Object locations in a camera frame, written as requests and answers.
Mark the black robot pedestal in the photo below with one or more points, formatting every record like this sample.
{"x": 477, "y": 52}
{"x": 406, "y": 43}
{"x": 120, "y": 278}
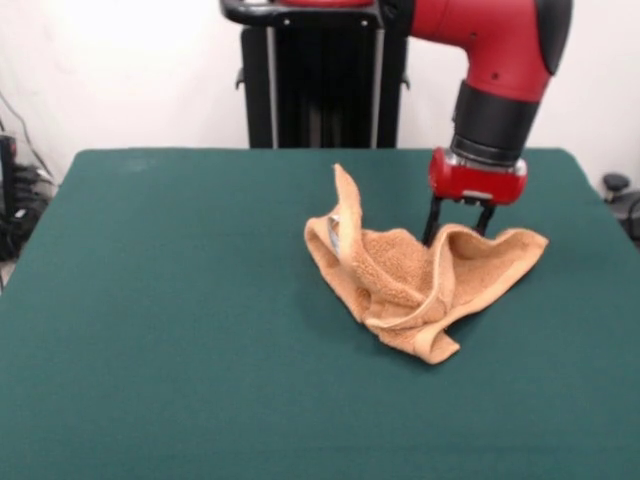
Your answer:
{"x": 325, "y": 75}

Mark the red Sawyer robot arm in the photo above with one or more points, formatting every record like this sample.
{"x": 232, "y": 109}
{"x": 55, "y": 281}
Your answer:
{"x": 500, "y": 40}

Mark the dark green table cloth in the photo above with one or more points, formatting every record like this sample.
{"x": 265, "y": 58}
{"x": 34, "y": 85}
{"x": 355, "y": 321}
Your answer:
{"x": 150, "y": 300}

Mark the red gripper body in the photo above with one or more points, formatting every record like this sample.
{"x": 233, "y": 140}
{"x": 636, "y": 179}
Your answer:
{"x": 475, "y": 182}

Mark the orange terry towel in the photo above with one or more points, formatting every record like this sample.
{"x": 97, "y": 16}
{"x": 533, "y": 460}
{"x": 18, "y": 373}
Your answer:
{"x": 390, "y": 265}

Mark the black office chair base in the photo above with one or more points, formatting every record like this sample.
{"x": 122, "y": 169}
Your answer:
{"x": 625, "y": 200}

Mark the black electronics box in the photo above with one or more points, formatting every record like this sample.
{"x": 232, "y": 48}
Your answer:
{"x": 7, "y": 175}

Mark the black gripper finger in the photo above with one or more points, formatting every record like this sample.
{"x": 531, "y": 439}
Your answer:
{"x": 432, "y": 220}
{"x": 485, "y": 220}

